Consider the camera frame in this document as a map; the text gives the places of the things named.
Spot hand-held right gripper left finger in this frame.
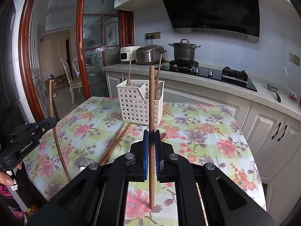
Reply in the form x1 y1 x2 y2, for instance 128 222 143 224
27 129 151 226

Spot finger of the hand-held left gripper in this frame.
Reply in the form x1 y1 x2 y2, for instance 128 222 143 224
9 122 40 141
28 118 58 144

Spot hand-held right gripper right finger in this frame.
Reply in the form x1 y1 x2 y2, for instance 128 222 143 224
154 129 275 226

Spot white perforated plastic basket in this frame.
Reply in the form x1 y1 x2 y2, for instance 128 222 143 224
116 79 165 125

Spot person's left forearm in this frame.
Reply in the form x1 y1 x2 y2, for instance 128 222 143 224
0 185 26 220

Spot person's left hand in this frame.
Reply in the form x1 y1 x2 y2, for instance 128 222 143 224
0 171 14 186

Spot floral tablecloth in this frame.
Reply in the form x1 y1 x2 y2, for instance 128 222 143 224
22 96 267 226

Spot cardboard boxes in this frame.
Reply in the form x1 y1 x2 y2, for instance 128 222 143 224
50 74 71 87

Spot white dining chair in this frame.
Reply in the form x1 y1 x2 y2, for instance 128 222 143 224
61 58 83 104

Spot black appliance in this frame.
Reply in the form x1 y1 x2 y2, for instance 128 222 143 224
0 2 21 146

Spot black glass gas stove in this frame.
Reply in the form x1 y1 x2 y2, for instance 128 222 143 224
162 59 258 92

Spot glass sliding door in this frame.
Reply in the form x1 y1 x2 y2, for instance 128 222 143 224
76 0 127 99

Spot silver rice cooker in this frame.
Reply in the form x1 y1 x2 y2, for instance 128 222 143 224
135 44 167 65

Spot white countertop appliance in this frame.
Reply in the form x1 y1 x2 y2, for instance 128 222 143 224
120 46 141 64

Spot dark grey lidded pot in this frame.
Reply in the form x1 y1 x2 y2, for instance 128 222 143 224
168 39 201 62

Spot white kitchen counter cabinet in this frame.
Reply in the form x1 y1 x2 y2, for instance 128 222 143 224
103 63 301 217

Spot black range hood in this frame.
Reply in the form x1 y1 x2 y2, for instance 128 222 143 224
154 0 261 43

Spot white cable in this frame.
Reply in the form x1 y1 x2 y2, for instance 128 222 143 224
9 184 30 213

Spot red wooden door frame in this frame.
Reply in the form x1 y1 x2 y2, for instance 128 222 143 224
18 0 134 123

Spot black handled knife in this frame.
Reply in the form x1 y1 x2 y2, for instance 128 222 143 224
267 83 282 103

